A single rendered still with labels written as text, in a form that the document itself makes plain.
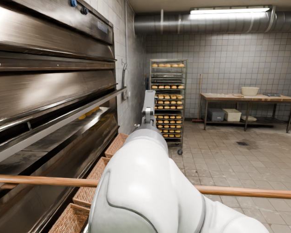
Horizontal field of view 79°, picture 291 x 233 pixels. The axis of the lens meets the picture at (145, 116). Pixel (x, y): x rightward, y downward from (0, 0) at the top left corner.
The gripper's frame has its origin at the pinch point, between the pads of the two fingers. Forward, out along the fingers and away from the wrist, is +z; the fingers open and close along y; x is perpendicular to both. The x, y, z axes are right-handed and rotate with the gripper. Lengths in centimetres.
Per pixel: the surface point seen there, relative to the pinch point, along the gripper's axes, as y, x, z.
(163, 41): -89, 5, 501
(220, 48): -68, 165, 498
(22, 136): 5.4, -40.8, -4.5
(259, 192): 28.5, 39.7, 5.5
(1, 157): 8.0, -40.5, -13.2
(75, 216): 72, -48, 31
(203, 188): 28.2, 19.4, 5.4
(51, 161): 32, -54, 26
